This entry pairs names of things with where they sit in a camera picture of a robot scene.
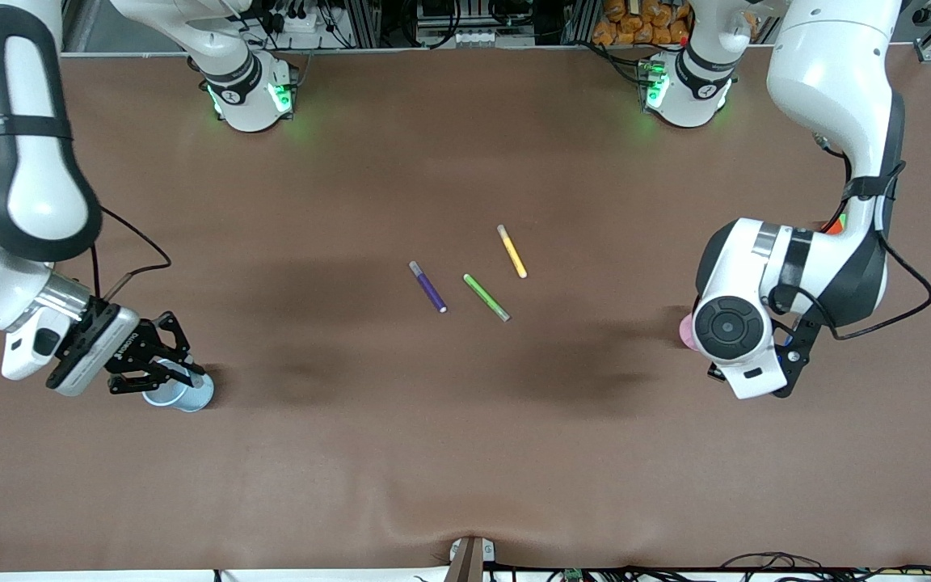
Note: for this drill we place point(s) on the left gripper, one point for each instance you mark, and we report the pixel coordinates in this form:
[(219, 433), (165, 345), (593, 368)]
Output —
[(714, 372)]

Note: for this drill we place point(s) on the pink mesh cup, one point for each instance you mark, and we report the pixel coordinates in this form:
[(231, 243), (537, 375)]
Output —
[(686, 333)]

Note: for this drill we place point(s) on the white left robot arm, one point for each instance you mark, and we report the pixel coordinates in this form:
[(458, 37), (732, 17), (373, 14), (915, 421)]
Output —
[(829, 65)]

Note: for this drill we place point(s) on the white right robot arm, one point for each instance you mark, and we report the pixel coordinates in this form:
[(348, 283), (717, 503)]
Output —
[(37, 178)]

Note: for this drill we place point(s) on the purple marker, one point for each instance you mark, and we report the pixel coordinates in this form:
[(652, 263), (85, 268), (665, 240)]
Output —
[(428, 288)]

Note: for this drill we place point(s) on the green marker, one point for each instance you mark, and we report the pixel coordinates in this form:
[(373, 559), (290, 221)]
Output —
[(486, 297)]

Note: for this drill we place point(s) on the blue mesh cup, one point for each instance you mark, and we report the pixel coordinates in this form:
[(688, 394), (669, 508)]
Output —
[(195, 398)]

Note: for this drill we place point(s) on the white connector strip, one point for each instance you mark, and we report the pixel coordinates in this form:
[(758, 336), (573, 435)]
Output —
[(473, 37)]

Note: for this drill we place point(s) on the small green circuit board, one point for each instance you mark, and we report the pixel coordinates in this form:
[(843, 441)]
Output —
[(572, 575)]

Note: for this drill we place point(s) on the yellow marker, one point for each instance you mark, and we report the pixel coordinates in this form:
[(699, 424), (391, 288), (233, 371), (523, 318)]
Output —
[(512, 252)]

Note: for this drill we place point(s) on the white power strip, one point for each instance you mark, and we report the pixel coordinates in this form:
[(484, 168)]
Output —
[(296, 23)]

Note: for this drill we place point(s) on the colourful puzzle cube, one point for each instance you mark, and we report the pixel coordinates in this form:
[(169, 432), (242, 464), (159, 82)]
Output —
[(835, 227)]

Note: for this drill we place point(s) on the brown table mat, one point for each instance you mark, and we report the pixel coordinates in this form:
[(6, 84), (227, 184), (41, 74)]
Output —
[(465, 444)]

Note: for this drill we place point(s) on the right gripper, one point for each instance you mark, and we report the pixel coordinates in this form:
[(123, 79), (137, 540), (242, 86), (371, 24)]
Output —
[(136, 346)]

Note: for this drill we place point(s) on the aluminium frame profile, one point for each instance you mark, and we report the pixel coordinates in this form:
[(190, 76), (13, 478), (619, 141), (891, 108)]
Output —
[(364, 23), (580, 20)]

